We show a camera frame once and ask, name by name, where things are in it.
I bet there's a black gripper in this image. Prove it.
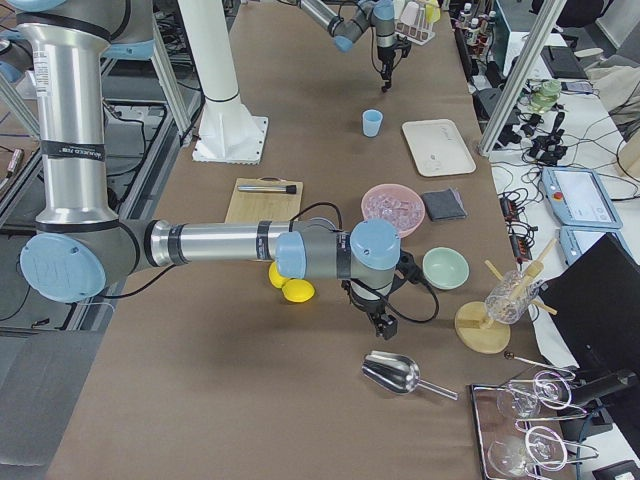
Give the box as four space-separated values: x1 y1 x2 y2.
374 33 412 93
341 252 425 340

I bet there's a light blue plastic cup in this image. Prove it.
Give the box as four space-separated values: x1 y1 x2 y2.
362 109 384 138

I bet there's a metal ice scoop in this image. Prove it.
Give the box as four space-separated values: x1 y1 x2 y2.
361 351 459 400

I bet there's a pink cup on rack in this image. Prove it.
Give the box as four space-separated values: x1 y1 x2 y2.
399 1 421 26

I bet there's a yellow cup on rack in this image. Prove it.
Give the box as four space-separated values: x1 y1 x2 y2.
424 0 441 29

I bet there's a wooden cup tree stand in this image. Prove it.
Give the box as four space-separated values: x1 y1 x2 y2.
454 238 557 354

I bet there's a pink bowl of ice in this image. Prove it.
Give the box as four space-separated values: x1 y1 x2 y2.
361 184 426 238

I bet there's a mint green bowl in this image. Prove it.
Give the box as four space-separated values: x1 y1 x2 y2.
422 247 470 290

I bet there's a cream rabbit tray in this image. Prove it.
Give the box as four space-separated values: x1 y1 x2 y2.
402 119 476 177

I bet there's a yellow lemon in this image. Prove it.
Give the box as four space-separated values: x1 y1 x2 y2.
281 279 315 303
268 262 289 289

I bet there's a glass mug on stand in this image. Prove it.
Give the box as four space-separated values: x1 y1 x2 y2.
484 270 542 325

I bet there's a grey folded cloth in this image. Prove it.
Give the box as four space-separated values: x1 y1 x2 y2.
421 188 468 221

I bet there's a steel muddler black tip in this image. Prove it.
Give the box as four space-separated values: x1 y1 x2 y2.
236 184 297 195

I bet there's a wine glass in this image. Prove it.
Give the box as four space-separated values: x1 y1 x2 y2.
488 426 568 479
496 370 572 419

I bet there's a black glass tray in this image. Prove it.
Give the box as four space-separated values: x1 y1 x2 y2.
468 382 609 480

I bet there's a wooden cutting board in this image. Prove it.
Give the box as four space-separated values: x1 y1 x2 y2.
224 176 305 263

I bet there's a blue teach pendant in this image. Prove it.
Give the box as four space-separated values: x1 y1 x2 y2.
559 226 626 266
541 167 623 229

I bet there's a white wire cup rack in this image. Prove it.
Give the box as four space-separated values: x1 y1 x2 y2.
395 5 435 45

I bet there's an aluminium frame post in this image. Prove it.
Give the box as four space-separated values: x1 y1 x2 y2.
477 0 566 157

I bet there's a white camera pillar base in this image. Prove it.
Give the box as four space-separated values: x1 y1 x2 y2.
178 0 268 165

